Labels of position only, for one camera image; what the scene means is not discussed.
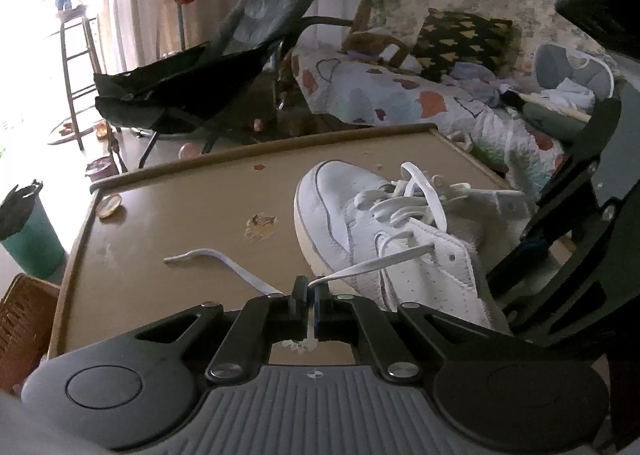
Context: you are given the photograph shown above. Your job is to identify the white patchwork quilt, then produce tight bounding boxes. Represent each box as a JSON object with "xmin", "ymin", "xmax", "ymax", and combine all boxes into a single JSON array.
[{"xmin": 291, "ymin": 45, "xmax": 568, "ymax": 196}]

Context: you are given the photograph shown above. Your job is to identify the brown wicker basket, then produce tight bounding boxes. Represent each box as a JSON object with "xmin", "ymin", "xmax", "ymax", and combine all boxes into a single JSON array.
[{"xmin": 0, "ymin": 272, "xmax": 61, "ymax": 393}]

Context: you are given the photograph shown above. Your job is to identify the scattered cartoon stickers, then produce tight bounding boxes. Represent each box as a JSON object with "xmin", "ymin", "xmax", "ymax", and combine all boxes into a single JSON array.
[{"xmin": 243, "ymin": 162, "xmax": 386, "ymax": 353}]

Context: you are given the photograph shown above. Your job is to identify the black cushion with gold trees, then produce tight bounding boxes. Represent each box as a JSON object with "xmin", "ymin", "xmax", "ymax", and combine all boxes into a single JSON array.
[{"xmin": 412, "ymin": 8, "xmax": 513, "ymax": 82}]

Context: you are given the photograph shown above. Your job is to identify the white sneaker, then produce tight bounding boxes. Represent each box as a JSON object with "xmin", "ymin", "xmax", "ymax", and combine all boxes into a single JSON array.
[{"xmin": 293, "ymin": 160, "xmax": 538, "ymax": 336}]

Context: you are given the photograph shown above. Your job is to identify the wooden stick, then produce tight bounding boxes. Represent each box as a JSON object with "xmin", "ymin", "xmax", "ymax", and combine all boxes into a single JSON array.
[{"xmin": 520, "ymin": 92, "xmax": 593, "ymax": 123}]

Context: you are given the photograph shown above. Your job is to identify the green bin with black bag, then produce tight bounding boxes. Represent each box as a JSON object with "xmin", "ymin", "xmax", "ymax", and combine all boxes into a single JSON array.
[{"xmin": 0, "ymin": 179, "xmax": 67, "ymax": 280}]

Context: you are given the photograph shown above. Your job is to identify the low wooden table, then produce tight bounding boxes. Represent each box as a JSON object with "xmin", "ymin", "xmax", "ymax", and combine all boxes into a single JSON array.
[{"xmin": 47, "ymin": 122, "xmax": 576, "ymax": 366}]

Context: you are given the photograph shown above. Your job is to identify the wooden ladder stool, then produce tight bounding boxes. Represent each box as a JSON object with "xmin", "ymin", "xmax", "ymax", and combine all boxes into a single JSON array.
[{"xmin": 47, "ymin": 5, "xmax": 108, "ymax": 151}]

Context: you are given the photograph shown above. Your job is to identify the grey green cloth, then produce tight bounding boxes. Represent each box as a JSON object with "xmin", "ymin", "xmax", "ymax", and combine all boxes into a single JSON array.
[{"xmin": 522, "ymin": 102, "xmax": 591, "ymax": 143}]

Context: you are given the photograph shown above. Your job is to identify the pink pot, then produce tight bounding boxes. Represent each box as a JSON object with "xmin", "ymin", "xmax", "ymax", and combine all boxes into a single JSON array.
[{"xmin": 86, "ymin": 158, "xmax": 118, "ymax": 182}]

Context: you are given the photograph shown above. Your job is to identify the round yellow disc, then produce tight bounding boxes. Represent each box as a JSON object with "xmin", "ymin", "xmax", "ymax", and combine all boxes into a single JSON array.
[{"xmin": 96, "ymin": 194, "xmax": 122, "ymax": 219}]

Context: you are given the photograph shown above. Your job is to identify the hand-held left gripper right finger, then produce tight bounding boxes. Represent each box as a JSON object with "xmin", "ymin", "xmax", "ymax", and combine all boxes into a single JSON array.
[{"xmin": 315, "ymin": 283, "xmax": 526, "ymax": 382}]

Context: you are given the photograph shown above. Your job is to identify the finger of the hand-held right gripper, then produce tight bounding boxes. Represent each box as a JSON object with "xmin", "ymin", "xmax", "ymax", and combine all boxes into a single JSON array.
[
  {"xmin": 487, "ymin": 198, "xmax": 640, "ymax": 348},
  {"xmin": 520, "ymin": 98, "xmax": 623, "ymax": 256}
]

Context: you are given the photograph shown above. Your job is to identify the grey padded slipper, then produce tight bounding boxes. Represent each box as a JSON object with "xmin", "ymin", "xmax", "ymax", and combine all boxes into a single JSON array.
[{"xmin": 534, "ymin": 44, "xmax": 616, "ymax": 98}]

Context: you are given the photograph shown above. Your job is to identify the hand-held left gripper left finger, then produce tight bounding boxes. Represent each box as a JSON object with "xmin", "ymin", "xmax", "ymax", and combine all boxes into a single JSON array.
[{"xmin": 102, "ymin": 275, "xmax": 312, "ymax": 382}]

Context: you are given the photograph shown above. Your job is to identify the small white cloth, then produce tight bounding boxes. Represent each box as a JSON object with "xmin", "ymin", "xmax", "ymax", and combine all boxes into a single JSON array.
[{"xmin": 542, "ymin": 78, "xmax": 596, "ymax": 108}]

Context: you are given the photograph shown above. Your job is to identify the white shoelace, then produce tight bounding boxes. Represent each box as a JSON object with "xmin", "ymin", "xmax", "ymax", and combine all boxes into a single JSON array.
[{"xmin": 164, "ymin": 162, "xmax": 473, "ymax": 353}]

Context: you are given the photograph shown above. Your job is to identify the grey black folding chair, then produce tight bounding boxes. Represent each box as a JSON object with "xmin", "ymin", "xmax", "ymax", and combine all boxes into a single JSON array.
[{"xmin": 93, "ymin": 0, "xmax": 356, "ymax": 171}]

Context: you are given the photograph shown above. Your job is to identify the pale purple garment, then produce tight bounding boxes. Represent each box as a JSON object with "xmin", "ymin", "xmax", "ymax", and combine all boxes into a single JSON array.
[{"xmin": 450, "ymin": 62, "xmax": 503, "ymax": 103}]

